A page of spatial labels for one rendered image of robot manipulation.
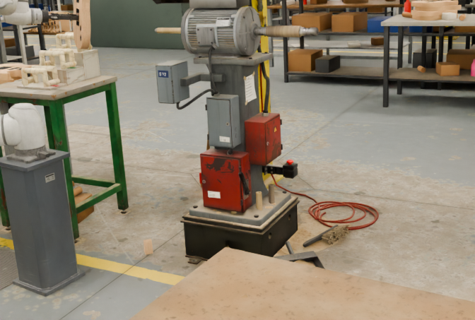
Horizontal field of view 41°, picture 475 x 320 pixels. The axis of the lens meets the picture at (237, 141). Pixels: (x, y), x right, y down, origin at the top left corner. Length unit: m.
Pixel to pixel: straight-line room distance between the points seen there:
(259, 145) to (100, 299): 1.13
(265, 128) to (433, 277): 1.15
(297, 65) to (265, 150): 5.10
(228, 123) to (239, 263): 1.78
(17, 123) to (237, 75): 1.13
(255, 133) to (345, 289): 1.98
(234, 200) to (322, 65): 5.03
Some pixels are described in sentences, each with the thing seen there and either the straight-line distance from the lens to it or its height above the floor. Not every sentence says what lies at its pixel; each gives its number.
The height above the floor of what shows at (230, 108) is 0.88.
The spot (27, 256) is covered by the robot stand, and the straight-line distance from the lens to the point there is 3.54.
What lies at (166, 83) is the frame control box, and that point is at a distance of 3.30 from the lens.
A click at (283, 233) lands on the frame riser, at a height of 0.10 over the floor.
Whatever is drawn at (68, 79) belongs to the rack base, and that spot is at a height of 0.96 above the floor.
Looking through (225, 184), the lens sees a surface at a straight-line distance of 3.43.
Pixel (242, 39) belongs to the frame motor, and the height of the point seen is 1.22.
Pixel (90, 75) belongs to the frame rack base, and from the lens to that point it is 4.18.
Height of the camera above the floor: 1.64
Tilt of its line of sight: 16 degrees down
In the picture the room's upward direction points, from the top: 3 degrees counter-clockwise
